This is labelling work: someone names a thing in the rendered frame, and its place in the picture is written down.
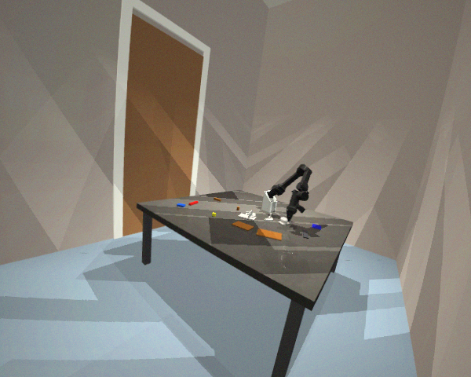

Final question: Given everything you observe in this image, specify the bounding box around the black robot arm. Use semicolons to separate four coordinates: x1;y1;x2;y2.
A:
267;164;312;213

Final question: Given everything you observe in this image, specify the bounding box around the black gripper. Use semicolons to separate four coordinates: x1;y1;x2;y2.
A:
287;199;299;221

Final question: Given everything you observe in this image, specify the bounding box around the orange flat rectangular plate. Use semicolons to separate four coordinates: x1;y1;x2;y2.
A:
232;221;254;231
256;229;282;240

